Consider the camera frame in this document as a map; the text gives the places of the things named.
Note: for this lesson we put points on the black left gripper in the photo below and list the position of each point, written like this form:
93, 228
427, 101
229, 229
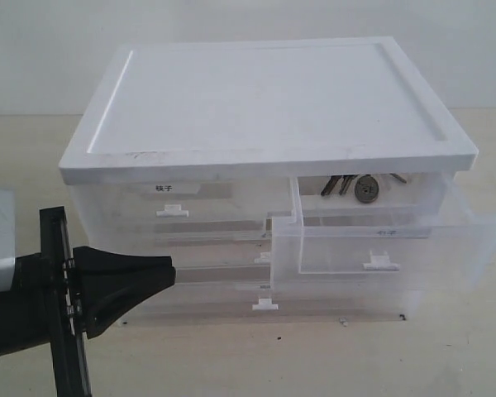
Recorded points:
43, 305

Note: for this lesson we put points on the key bunch with blue tag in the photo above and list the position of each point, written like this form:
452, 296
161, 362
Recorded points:
366, 187

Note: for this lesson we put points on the bottom wide clear drawer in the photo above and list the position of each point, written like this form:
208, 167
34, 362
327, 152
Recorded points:
259, 300

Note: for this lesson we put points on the wide clear drawer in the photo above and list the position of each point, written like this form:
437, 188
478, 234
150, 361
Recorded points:
220, 254
259, 300

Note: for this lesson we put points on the middle wide clear drawer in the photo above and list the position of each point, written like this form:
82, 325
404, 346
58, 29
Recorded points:
220, 254

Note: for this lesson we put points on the translucent plastic drawer cabinet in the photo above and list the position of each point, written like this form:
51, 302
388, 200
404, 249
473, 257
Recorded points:
199, 112

